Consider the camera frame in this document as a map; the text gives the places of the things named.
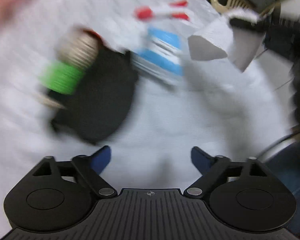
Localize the white patterned mattress cover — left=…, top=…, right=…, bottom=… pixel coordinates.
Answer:
left=0, top=0, right=289, bottom=238

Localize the knitted doll green body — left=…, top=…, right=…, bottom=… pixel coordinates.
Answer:
left=38, top=27, right=103, bottom=108

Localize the black pouch bag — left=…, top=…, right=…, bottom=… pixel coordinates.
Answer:
left=50, top=47, right=139, bottom=145

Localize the white knitted cloth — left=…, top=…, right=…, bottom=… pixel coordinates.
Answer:
left=188, top=9, right=264, bottom=72

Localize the red white rocket toy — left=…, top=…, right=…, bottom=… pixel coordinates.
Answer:
left=134, top=0, right=190, bottom=21

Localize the blue white packet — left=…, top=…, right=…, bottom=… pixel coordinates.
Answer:
left=133, top=27, right=183, bottom=86

